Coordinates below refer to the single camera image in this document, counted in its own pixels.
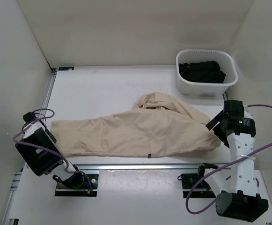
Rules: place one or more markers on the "black trousers in basket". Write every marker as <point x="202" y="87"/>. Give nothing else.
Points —
<point x="202" y="72"/>

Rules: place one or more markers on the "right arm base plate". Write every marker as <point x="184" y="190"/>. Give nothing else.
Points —
<point x="188" y="180"/>

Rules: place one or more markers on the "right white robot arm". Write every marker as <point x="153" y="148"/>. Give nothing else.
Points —
<point x="237" y="194"/>

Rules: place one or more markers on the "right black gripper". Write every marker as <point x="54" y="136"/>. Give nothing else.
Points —
<point x="218" y="118"/>

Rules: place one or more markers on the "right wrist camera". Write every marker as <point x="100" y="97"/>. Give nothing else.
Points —
<point x="233" y="108"/>

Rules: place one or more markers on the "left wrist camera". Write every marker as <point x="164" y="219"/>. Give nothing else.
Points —
<point x="29" y="117"/>

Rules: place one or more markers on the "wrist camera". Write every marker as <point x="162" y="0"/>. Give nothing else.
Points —
<point x="233" y="108"/>
<point x="29" y="117"/>

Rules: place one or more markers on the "white plastic basket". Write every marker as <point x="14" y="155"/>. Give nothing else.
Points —
<point x="225" y="62"/>

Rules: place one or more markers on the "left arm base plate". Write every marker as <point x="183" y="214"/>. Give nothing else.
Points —
<point x="81" y="187"/>

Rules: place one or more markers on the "aluminium frame rail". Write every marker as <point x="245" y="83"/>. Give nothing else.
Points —
<point x="136" y="166"/>

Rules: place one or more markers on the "beige trousers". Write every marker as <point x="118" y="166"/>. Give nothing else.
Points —
<point x="158" y="125"/>

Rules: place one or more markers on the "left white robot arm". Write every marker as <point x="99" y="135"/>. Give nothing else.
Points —
<point x="38" y="149"/>

